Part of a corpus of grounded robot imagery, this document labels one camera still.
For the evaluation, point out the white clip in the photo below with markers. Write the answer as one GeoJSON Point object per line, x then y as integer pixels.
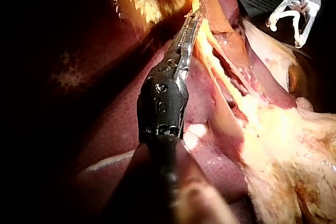
{"type": "Point", "coordinates": [287, 13]}

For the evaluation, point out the left arm instrument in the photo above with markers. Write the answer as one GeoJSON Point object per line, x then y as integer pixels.
{"type": "Point", "coordinates": [162, 103]}

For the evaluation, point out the dark left arm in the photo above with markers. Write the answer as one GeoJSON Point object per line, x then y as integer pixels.
{"type": "Point", "coordinates": [162, 182]}

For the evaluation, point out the thin tube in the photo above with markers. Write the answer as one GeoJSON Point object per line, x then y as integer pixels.
{"type": "Point", "coordinates": [236, 58]}
{"type": "Point", "coordinates": [210, 51]}

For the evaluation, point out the left arm instrument jaw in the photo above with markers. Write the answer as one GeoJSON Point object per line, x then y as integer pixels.
{"type": "Point", "coordinates": [191, 44]}
{"type": "Point", "coordinates": [183, 33]}

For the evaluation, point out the pale fatty tissue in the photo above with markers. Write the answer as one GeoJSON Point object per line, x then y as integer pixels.
{"type": "Point", "coordinates": [273, 51]}
{"type": "Point", "coordinates": [288, 155]}
{"type": "Point", "coordinates": [194, 134]}

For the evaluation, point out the dark red liver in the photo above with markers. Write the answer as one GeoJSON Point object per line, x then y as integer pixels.
{"type": "Point", "coordinates": [118, 119]}

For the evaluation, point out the right arm instrument jaw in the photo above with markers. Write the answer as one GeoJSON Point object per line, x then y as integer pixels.
{"type": "Point", "coordinates": [308, 22]}
{"type": "Point", "coordinates": [284, 5]}

